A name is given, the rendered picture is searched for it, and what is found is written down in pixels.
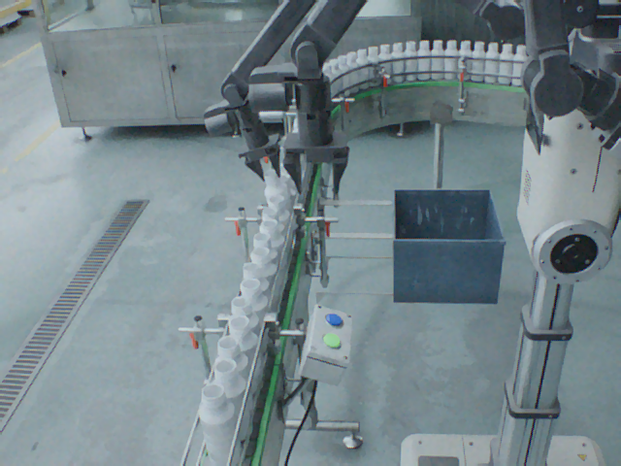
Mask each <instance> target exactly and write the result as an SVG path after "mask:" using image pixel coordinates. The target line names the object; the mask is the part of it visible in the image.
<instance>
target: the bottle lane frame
mask: <svg viewBox="0 0 621 466"><path fill-rule="evenodd" d="M331 170H332V163H331V162H320V164H317V167H316V171H315V176H314V181H313V186H312V189H311V193H310V199H309V200H310V202H309V205H308V206H307V207H308V211H307V216H306V217H317V208H318V197H320V200H326V199H325V198H324V197H322V187H323V188H324V190H325V191H324V194H325V196H326V197H327V192H328V187H324V186H323V185H322V183H321V182H320V176H322V175H323V177H324V184H325V185H329V181H330V175H331ZM305 227H306V232H307V235H305V238H302V239H301V240H298V241H301V245H299V247H298V253H297V255H296V262H295V264H294V266H295V267H294V272H293V273H290V274H293V276H292V280H291V282H290V283H291V285H290V289H289V291H286V292H288V293H289V294H288V298H287V300H286V307H285V310H284V317H283V321H279V322H282V326H281V330H295V326H296V325H295V319H296V318H302V319H303V320H304V323H305V317H306V312H307V305H308V300H309V295H310V289H311V278H312V277H311V276H310V275H308V273H307V264H308V261H307V259H306V251H307V250H308V253H309V258H310V260H311V261H313V256H312V241H311V233H312V230H313V232H314V233H318V228H317V227H316V223H306V225H305ZM309 266H310V273H311V274H312V272H313V263H309ZM280 344H281V352H280V353H279V354H276V355H271V356H272V357H274V358H275V361H273V364H274V365H272V368H266V369H271V374H270V379H269V381H268V382H263V383H267V384H268V388H267V392H266V395H259V396H264V397H265V401H264V406H263V409H262V410H256V411H261V412H262V415H261V418H260V423H259V424H252V425H255V426H258V432H257V436H256V440H251V441H250V442H254V444H255V445H254V449H253V454H252V456H251V457H245V458H248V459H250V460H252V462H251V466H278V462H279V456H280V450H281V445H282V439H283V434H284V428H285V423H286V418H287V412H288V407H289V405H288V407H287V411H286V417H285V422H284V423H283V422H282V415H281V402H282V397H283V392H284V388H283V383H284V380H283V379H282V364H283V363H284V366H285V367H286V376H287V377H288V378H289V379H294V374H295V368H296V362H297V356H298V350H297V345H296V344H295V339H294V336H280ZM203 455H204V458H203V461H202V464H201V466H204V463H205V460H206V456H209V453H208V452H207V448H205V451H204V454H203Z"/></svg>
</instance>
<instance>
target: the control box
mask: <svg viewBox="0 0 621 466"><path fill-rule="evenodd" d="M330 314H335V315H338V316H339V317H340V318H341V320H342V322H341V324H340V325H333V324H331V323H329V322H328V321H327V316H328V315H330ZM352 324H353V316H352V315H349V314H344V313H341V311H339V312H338V310H335V309H331V308H328V307H325V306H322V305H317V304H316V305H315V306H314V309H313V313H312V315H311V317H310V322H309V324H308V327H307V331H308V334H307V336H306V340H305V343H304V348H303V354H302V360H301V366H300V373H299V375H300V376H302V377H305V378H304V379H303V381H302V382H301V383H300V384H299V385H298V386H296V387H295V389H294V390H293V391H292V392H291V393H290V394H289V395H288V397H287V398H286V390H284V392H283V397H282V402H281V415H282V422H283V423H284V422H285V417H286V411H287V407H288V405H289V404H290V403H291V402H292V401H293V400H294V399H295V398H296V396H298V395H299V394H300V393H301V392H302V391H303V390H304V389H305V387H306V386H307V385H308V384H309V383H310V382H311V381H312V380H314V385H313V390H312V394H311V398H310V403H309V405H308V408H307V411H306V413H305V415H304V417H303V420H302V422H301V424H300V426H299V428H298V430H297V432H296V435H295V437H293V439H292V442H291V444H290V447H289V450H288V452H287V455H286V458H285V461H284V465H283V466H287V463H288V459H289V456H290V453H291V451H292V448H294V446H295V443H296V441H297V438H298V436H299V434H300V432H301V430H302V427H303V425H304V423H305V421H306V419H307V417H308V415H309V412H310V410H311V405H312V402H313V399H314V395H315V392H316V387H317V381H319V382H322V383H328V384H331V385H334V386H338V385H339V384H340V382H341V379H342V377H343V374H344V371H345V368H346V366H347V364H349V362H350V351H351V337H352ZM328 333H334V334H336V335H337V336H338V337H339V340H340V343H339V345H338V346H336V347H331V346H329V345H327V344H326V343H325V341H324V338H325V335H326V334H328Z"/></svg>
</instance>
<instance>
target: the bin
mask: <svg viewBox="0 0 621 466"><path fill-rule="evenodd" d="M320 206H393V207H392V213H393V234H385V233H330V237H327V236H326V233H325V238H326V239H393V256H332V255H326V258H327V260H328V261H329V259H330V258H393V293H372V292H315V298H316V304H318V302H319V301H320V300H322V298H323V297H324V296H325V294H354V295H393V303H429V304H469V303H478V304H498V298H499V290H500V282H501V273H502V265H503V257H504V247H505V244H506V238H505V235H504V231H503V228H502V225H501V222H500V218H499V214H498V211H497V207H496V204H495V201H494V197H493V194H492V190H491V189H490V188H393V201H362V200H320V197H318V208H319V207H320Z"/></svg>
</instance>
